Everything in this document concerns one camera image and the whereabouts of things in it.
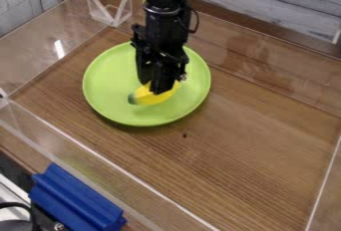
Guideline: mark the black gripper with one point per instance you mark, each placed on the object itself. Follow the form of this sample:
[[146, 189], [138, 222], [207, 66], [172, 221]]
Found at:
[[158, 41]]

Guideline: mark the clear acrylic front wall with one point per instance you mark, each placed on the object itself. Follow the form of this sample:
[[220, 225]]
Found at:
[[37, 144]]

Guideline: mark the yellow toy banana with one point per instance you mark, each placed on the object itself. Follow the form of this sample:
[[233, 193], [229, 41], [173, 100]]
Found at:
[[144, 97]]

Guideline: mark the green round plate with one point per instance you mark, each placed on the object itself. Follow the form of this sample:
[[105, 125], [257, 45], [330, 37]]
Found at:
[[110, 80]]

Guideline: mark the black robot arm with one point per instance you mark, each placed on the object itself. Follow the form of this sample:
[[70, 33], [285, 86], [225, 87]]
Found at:
[[158, 41]]

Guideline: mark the clear acrylic triangle bracket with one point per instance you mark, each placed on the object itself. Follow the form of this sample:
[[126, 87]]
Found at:
[[109, 14]]

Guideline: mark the blue plastic clamp block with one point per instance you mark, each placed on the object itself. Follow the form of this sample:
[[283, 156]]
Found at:
[[74, 203]]

